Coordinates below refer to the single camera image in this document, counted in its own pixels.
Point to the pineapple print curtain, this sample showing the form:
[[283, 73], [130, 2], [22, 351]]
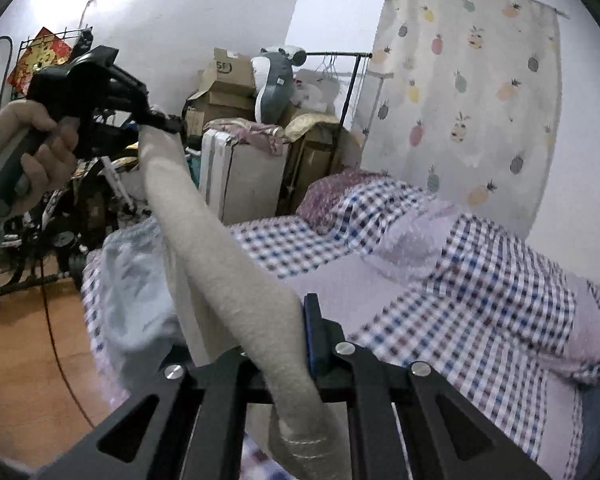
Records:
[[470, 110]]

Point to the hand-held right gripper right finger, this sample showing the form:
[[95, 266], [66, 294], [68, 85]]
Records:
[[310, 332]]

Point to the plain cardboard box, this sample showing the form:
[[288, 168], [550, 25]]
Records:
[[225, 107]]

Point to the pink floral cloth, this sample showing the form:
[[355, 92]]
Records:
[[250, 132]]

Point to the beige garment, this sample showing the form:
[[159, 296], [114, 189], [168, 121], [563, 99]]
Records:
[[220, 260]]

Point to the red wall decoration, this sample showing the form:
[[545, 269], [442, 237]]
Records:
[[40, 60]]

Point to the white plastic bags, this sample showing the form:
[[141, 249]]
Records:
[[312, 92]]

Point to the black clothes rack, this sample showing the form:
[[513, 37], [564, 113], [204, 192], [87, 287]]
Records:
[[352, 90]]

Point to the person's left hand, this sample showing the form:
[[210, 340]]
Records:
[[50, 160]]

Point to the white storage box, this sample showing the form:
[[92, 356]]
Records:
[[245, 185]]

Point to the small-check plaid quilt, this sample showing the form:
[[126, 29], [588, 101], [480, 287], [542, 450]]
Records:
[[480, 285]]

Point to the grey plush toy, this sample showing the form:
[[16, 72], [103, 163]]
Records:
[[272, 90]]

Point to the yellow cloth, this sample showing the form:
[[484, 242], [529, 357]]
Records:
[[310, 125]]

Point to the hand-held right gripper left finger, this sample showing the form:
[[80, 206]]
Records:
[[220, 375]]

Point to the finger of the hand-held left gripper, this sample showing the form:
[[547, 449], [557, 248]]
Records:
[[165, 121]]

